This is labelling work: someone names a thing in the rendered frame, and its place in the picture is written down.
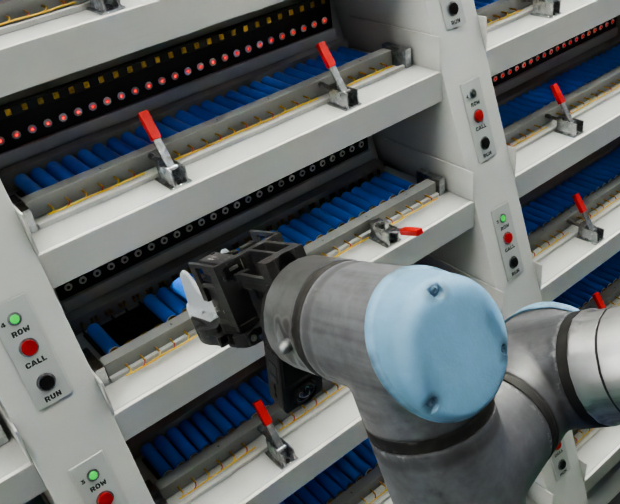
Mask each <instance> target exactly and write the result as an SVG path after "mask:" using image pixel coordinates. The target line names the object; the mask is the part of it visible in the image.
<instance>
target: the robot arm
mask: <svg viewBox="0 0 620 504"><path fill-rule="evenodd" d="M249 232H250V235H251V237H252V240H253V241H249V242H248V243H246V244H244V245H242V246H240V247H239V249H240V253H238V252H239V250H234V249H233V250H231V251H229V250H227V249H222V250H221V253H217V252H212V253H211V254H210V255H208V256H206V257H204V258H202V259H200V260H199V263H194V262H189V263H188V265H189V267H190V270H191V272H192V274H193V277H194V279H195V281H196V282H195V281H194V279H193V278H192V277H191V275H190V274H189V273H188V272H187V271H185V270H182V271H181V272H180V279H181V282H182V285H183V288H184V292H185V295H186V298H187V301H188V303H187V305H186V309H187V312H188V314H189V316H190V319H191V321H192V323H193V325H194V328H195V330H196V332H197V334H198V337H199V339H200V341H201V342H202V343H204V344H207V345H216V346H220V347H221V348H223V347H225V346H227V345H228V344H229V346H230V347H234V348H248V347H251V346H254V345H256V344H258V343H260V342H261V341H263V342H264V350H265V358H266V366H267V373H268V381H269V389H270V396H271V397H272V399H273V400H274V401H275V402H276V403H277V404H278V405H279V406H280V407H281V408H282V409H283V410H284V411H285V412H286V413H287V414H288V413H290V412H291V411H293V410H294V409H295V408H297V407H298V406H301V405H303V404H305V403H307V402H308V401H310V400H311V399H312V398H313V397H314V396H315V395H316V394H317V393H319V392H320V391H321V390H322V378H324V379H326V380H329V381H331V382H334V383H337V384H340V385H342V386H345V387H348V388H349V389H350V391H351V392H352V394H353V397H354V400H355V403H356V405H357V408H358V411H359V414H360V416H361V419H362V422H363V425H364V427H365V429H366V432H367V435H368V438H369V441H370V443H371V446H372V449H373V452H374V454H375V457H376V460H377V462H378V465H379V468H380V470H381V473H382V476H383V478H384V481H385V484H386V486H387V489H388V492H389V494H390V497H391V500H392V503H393V504H527V503H526V495H527V492H528V490H529V489H530V487H531V486H532V484H533V483H534V481H535V480H536V478H537V477H538V475H539V474H540V472H541V470H542V469H543V467H544V466H545V464H546V463H547V461H548V460H549V459H550V457H551V456H552V454H553V453H554V451H555V449H556V448H557V446H558V445H559V443H560V442H561V440H562V439H563V437H564V435H565V434H566V433H567V432H568V431H570V430H574V429H588V428H601V427H614V426H619V425H620V305H617V306H612V307H607V308H603V309H596V308H589V309H584V310H579V309H577V308H575V307H573V306H570V305H567V304H563V303H559V302H538V303H533V304H530V305H527V306H525V307H523V308H521V309H520V310H518V311H517V312H516V313H514V314H512V315H511V316H509V317H508V318H507V319H505V320H504V319H503V317H502V314H501V312H500V310H499V308H498V306H497V304H496V303H495V301H494V300H493V298H492V297H491V296H490V294H489V293H488V292H487V291H486V290H485V289H484V288H483V287H482V286H480V285H479V284H478V283H476V282H475V281H473V280H472V279H470V278H468V277H465V276H463V275H460V274H455V273H450V272H447V271H445V270H442V269H440V268H437V267H433V266H427V265H410V266H401V265H392V264H384V263H375V262H366V261H357V260H355V259H347V258H338V257H330V256H320V255H309V256H306V253H305V250H304V248H303V245H302V244H298V243H287V242H284V240H283V237H282V235H281V232H273V231H260V230H251V231H249ZM260 236H269V237H268V238H266V239H264V240H261V238H260ZM199 269H202V271H203V273H201V274H200V271H199Z"/></svg>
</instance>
